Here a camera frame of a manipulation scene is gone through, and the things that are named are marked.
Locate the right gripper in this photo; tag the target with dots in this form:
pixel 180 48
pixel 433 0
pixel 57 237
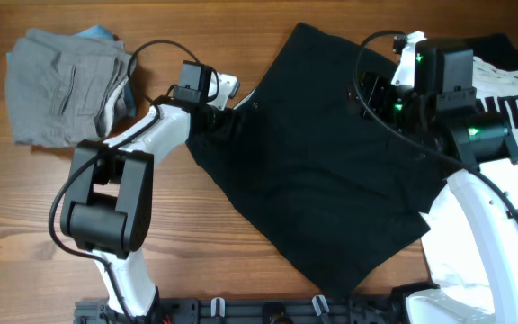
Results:
pixel 379 88

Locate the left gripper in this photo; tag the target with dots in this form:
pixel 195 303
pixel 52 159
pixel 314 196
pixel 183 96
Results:
pixel 228 119

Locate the black shorts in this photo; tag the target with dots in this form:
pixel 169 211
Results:
pixel 336 194

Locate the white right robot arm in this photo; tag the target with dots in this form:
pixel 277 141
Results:
pixel 461 142

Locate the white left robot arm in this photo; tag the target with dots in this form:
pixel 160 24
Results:
pixel 105 206

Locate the black garment under t-shirt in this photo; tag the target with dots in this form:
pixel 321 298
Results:
pixel 495 49

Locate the folded blue garment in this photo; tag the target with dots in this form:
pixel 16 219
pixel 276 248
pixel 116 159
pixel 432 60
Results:
pixel 97 32

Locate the folded grey shorts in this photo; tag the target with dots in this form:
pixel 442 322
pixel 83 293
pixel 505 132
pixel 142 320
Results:
pixel 61 94

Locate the white Puma t-shirt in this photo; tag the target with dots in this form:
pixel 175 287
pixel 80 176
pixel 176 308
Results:
pixel 472 246

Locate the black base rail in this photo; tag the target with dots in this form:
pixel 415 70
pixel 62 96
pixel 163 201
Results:
pixel 318 309

